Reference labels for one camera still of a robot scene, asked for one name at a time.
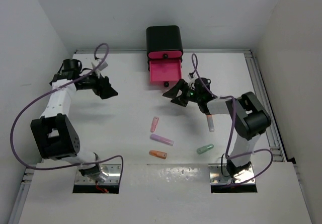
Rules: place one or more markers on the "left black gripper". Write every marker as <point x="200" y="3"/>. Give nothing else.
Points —
<point x="103" y="87"/>

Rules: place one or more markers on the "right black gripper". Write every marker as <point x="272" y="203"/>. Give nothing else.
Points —
<point x="180" y="99"/>

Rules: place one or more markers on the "pink drawer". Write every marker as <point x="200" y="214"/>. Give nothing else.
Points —
<point x="165" y="54"/>
<point x="165" y="71"/>

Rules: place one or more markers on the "orange cap white highlighter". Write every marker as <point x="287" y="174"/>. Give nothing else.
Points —
<point x="210" y="123"/>

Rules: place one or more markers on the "pink top drawer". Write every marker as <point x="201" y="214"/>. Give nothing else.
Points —
<point x="165" y="54"/>

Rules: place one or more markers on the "purple pink highlighter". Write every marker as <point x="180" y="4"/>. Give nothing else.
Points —
<point x="161" y="139"/>

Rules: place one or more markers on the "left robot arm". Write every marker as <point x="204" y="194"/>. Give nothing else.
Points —
<point x="54" y="134"/>

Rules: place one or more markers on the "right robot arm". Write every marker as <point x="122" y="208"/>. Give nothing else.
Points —
<point x="249" y="117"/>

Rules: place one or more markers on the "pink highlighter pen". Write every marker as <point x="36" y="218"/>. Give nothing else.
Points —
<point x="154" y="124"/>

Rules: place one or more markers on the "black drawer cabinet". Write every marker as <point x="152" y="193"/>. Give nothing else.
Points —
<point x="163" y="38"/>

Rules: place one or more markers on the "green highlighter pen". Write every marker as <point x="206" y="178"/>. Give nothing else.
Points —
<point x="204" y="149"/>

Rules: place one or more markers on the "orange highlighter pen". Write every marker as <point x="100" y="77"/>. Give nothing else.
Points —
<point x="158" y="154"/>

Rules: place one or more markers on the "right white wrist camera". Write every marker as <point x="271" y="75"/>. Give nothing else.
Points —
<point x="191" y="76"/>

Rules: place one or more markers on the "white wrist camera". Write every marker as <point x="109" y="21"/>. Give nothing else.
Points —
<point x="99" y="65"/>
<point x="191" y="76"/>

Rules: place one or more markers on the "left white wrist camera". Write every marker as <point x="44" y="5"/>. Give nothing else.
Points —
<point x="99" y="65"/>

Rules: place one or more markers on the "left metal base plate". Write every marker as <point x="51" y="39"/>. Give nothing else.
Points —
<point x="110" y="172"/>

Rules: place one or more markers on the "metal base plate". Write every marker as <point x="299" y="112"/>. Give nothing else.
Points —
<point x="220" y="176"/>
<point x="110" y="172"/>

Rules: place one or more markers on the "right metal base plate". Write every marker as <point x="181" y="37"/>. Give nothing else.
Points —
<point x="220" y="176"/>

